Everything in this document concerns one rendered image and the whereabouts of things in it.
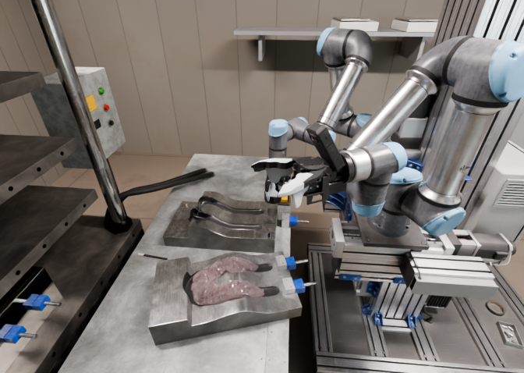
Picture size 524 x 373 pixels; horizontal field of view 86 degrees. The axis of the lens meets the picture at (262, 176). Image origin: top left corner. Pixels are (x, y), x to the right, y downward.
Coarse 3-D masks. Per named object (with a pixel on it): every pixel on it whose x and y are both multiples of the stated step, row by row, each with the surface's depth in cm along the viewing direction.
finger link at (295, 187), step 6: (300, 174) 56; (306, 174) 56; (312, 174) 56; (294, 180) 54; (300, 180) 54; (282, 186) 52; (288, 186) 52; (294, 186) 52; (300, 186) 53; (306, 186) 57; (282, 192) 52; (288, 192) 52; (294, 192) 53; (300, 192) 55; (294, 198) 54; (300, 198) 56; (294, 204) 55
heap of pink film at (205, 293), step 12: (216, 264) 107; (228, 264) 106; (240, 264) 107; (252, 264) 110; (204, 276) 104; (216, 276) 105; (192, 288) 101; (204, 288) 99; (216, 288) 99; (228, 288) 98; (240, 288) 98; (252, 288) 100; (204, 300) 97; (216, 300) 96
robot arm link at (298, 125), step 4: (292, 120) 117; (296, 120) 117; (300, 120) 117; (304, 120) 118; (292, 124) 114; (296, 124) 115; (300, 124) 114; (304, 124) 113; (308, 124) 113; (292, 128) 113; (296, 128) 114; (300, 128) 113; (304, 128) 112; (292, 132) 113; (296, 132) 114; (300, 132) 113; (292, 136) 114; (296, 136) 115; (300, 136) 113
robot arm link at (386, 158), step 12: (384, 144) 66; (396, 144) 66; (372, 156) 63; (384, 156) 64; (396, 156) 64; (372, 168) 63; (384, 168) 64; (396, 168) 66; (372, 180) 67; (384, 180) 66
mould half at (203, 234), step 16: (208, 192) 142; (192, 208) 143; (208, 208) 131; (256, 208) 138; (272, 208) 138; (176, 224) 133; (192, 224) 122; (208, 224) 124; (176, 240) 127; (192, 240) 126; (208, 240) 125; (224, 240) 124; (240, 240) 123; (256, 240) 122; (272, 240) 121
